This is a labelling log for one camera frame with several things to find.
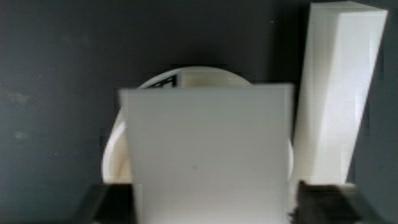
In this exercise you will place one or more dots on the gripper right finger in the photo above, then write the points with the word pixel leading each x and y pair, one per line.
pixel 327 205

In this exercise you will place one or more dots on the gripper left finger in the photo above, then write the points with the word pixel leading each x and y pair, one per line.
pixel 109 205

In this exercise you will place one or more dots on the white round stool seat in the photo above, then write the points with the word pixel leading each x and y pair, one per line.
pixel 189 75

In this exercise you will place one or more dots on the white right barrier block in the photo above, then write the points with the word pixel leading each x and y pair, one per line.
pixel 345 31

